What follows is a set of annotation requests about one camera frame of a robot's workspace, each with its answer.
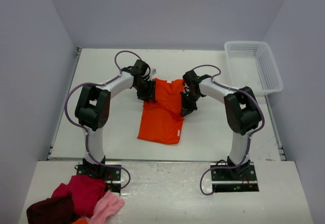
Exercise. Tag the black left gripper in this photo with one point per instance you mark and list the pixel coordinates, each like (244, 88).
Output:
(149, 94)

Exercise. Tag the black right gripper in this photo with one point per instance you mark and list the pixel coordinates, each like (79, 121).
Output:
(186, 107)

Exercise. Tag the orange t shirt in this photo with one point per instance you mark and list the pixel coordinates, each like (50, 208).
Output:
(161, 121)

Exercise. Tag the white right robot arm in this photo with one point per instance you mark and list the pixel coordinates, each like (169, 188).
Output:
(242, 113)

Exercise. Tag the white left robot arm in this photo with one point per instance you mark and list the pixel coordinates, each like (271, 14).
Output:
(93, 106)

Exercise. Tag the white plastic basket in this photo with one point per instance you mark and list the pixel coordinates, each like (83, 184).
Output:
(252, 64)

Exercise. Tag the crimson red t shirt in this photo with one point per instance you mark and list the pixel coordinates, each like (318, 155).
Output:
(84, 191)

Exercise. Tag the pink t shirt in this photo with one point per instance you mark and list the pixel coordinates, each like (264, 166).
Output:
(105, 208)

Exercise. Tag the dark maroon t shirt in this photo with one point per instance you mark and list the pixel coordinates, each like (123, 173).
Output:
(52, 210)

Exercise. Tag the orange red cloth piece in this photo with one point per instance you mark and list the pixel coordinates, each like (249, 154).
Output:
(82, 220)

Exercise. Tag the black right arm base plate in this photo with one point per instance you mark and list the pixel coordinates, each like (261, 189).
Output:
(241, 179)

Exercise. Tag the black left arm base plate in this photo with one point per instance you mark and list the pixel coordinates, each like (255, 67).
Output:
(110, 175)

